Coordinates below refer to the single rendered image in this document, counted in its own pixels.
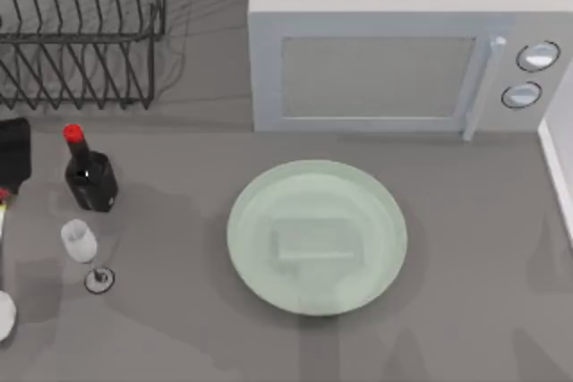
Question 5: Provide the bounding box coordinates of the black wire dish rack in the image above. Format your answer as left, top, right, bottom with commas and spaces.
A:
0, 0, 171, 111

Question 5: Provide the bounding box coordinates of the large microwave knob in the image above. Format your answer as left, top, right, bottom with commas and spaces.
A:
515, 40, 562, 73

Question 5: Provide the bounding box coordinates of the microwave door handle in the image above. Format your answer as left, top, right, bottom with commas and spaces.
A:
461, 36, 508, 142

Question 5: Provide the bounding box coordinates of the clear wine glass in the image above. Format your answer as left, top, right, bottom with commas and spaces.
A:
60, 218, 116, 294

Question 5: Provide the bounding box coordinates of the small microwave knob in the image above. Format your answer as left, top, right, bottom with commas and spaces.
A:
500, 81, 543, 111

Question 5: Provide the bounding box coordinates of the red and yellow object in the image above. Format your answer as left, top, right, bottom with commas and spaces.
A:
0, 186, 11, 240

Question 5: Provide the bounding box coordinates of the black bottle with red cap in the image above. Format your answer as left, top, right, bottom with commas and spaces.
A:
62, 123, 120, 214

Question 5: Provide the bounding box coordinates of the black box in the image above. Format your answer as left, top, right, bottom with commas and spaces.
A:
0, 116, 33, 190

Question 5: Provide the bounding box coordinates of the pale green plate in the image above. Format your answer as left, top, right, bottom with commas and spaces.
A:
226, 158, 409, 318

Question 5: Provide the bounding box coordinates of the white rounded object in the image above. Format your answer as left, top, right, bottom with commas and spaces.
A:
0, 290, 18, 342

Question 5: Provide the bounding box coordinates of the microwave oven door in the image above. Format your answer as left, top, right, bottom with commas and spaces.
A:
248, 12, 514, 133

